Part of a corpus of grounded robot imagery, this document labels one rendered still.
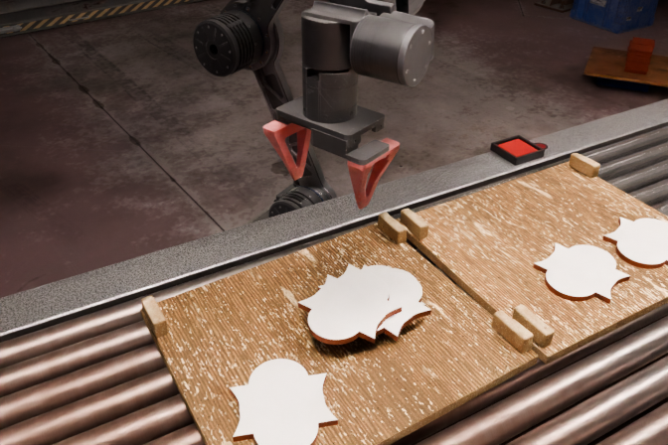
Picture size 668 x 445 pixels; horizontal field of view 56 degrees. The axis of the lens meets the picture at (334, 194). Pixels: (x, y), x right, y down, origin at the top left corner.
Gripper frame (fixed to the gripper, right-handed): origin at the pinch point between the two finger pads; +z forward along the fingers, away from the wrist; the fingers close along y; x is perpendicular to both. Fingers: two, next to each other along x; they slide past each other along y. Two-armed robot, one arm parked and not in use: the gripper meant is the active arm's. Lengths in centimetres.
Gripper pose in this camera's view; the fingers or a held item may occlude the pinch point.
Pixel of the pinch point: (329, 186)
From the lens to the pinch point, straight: 71.3
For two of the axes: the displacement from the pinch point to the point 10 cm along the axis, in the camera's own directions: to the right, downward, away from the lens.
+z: -0.1, 8.5, 5.3
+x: -6.3, 4.0, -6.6
